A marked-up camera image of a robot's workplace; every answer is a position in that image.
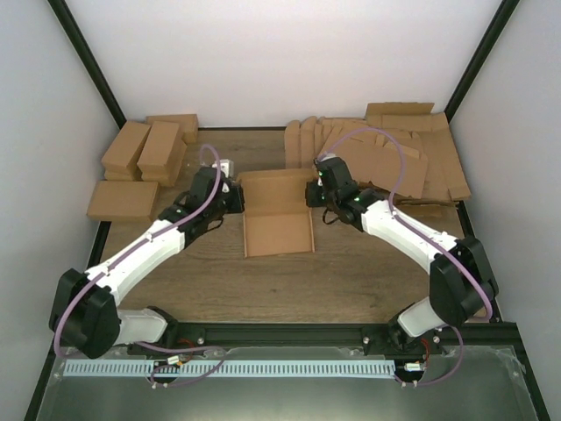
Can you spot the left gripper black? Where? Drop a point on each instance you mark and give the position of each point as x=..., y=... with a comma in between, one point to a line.
x=238, y=207

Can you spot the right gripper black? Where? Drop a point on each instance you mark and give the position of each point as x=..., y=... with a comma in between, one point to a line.
x=311, y=199

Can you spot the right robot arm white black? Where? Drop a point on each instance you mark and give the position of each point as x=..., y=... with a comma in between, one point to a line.
x=461, y=281

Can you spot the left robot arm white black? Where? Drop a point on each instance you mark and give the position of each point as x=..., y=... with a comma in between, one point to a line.
x=86, y=313

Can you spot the folded cardboard box middle stack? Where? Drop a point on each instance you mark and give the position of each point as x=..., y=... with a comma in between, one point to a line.
x=162, y=155

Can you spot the folded cardboard box stack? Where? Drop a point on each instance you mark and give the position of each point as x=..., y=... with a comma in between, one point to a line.
x=162, y=155
x=120, y=162

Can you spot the flat folded cardboard box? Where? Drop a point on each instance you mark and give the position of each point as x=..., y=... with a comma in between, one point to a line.
x=117, y=201

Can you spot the folded cardboard box left stack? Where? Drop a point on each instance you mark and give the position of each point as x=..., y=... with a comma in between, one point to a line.
x=120, y=162

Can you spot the stack of flat cardboard blanks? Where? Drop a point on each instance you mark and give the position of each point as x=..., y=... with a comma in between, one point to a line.
x=402, y=146

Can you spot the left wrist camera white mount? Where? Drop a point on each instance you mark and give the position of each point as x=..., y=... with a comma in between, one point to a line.
x=227, y=168

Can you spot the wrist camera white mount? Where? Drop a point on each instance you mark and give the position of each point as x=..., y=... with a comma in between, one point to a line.
x=323, y=157
x=227, y=168

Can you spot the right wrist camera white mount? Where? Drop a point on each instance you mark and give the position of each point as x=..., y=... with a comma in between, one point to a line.
x=323, y=157

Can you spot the black aluminium frame rail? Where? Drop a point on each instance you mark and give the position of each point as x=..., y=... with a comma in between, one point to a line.
x=375, y=338

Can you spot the light blue slotted cable duct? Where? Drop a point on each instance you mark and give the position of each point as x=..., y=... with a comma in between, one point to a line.
x=369, y=369

